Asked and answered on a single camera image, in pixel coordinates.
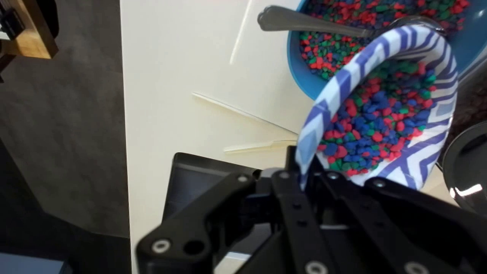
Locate blue plastic bowl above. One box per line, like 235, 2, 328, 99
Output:
285, 0, 487, 104

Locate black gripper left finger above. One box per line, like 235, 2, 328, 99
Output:
136, 145, 332, 274

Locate wooden cart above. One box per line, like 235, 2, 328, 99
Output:
0, 0, 61, 78

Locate metal spoon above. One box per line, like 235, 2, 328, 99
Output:
256, 5, 448, 40

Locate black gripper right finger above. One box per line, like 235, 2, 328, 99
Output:
309, 171, 487, 274

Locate blue patterned paper plate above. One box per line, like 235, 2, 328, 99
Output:
296, 22, 462, 192

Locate colourful beads in bowl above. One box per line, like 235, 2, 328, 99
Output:
297, 0, 471, 83

